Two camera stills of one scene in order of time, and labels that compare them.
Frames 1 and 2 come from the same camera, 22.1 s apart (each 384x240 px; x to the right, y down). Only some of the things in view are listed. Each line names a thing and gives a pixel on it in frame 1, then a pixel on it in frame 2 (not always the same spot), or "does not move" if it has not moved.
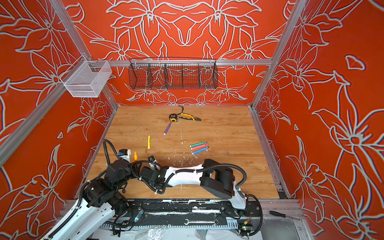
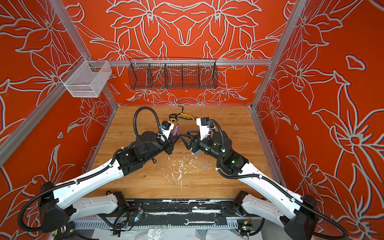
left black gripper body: x=134 y=170 → x=168 y=146
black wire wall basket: x=172 y=73 does not move
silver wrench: x=216 y=221 does not move
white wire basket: x=85 y=78 does not move
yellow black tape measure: x=173 y=117 does not move
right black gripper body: x=152 y=187 → x=200 y=145
